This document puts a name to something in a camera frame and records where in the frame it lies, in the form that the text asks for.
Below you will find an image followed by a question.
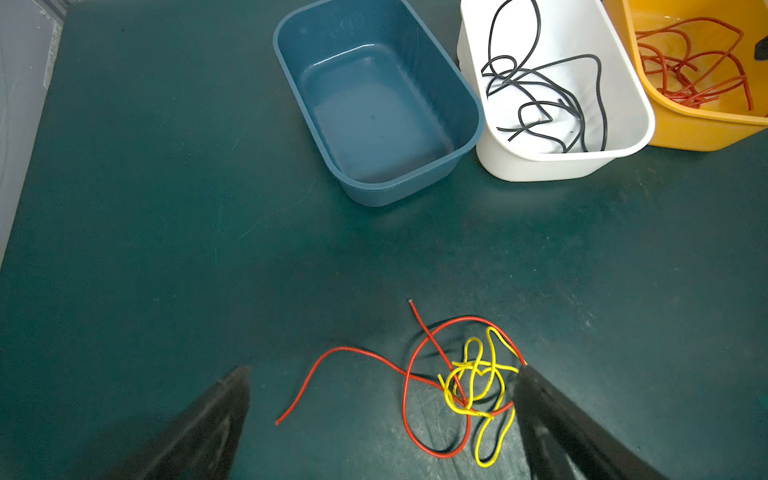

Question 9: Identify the yellow plastic bin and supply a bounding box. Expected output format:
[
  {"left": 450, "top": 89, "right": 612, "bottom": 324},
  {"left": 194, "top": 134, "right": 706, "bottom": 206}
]
[{"left": 603, "top": 1, "right": 767, "bottom": 151}]

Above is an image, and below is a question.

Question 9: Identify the white plastic bin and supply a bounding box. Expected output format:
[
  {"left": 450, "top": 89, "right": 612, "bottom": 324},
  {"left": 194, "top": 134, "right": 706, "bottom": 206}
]
[{"left": 457, "top": 0, "right": 655, "bottom": 182}]

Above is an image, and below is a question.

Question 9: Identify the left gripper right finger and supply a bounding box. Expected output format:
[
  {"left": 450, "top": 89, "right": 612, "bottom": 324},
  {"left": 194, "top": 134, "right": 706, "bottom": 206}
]
[{"left": 513, "top": 365, "right": 664, "bottom": 479}]

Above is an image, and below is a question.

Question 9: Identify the blue plastic bin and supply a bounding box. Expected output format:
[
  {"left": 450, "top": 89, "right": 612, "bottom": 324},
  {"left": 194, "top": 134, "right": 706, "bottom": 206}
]
[{"left": 273, "top": 1, "right": 485, "bottom": 207}]

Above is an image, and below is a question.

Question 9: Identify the black cable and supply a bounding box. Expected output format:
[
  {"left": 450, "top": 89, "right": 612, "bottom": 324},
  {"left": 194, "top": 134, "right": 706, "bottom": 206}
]
[{"left": 479, "top": 0, "right": 610, "bottom": 154}]

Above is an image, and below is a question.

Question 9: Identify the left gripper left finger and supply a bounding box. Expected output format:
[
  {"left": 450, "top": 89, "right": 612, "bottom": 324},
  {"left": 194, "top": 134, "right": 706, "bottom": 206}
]
[{"left": 102, "top": 366, "right": 250, "bottom": 479}]

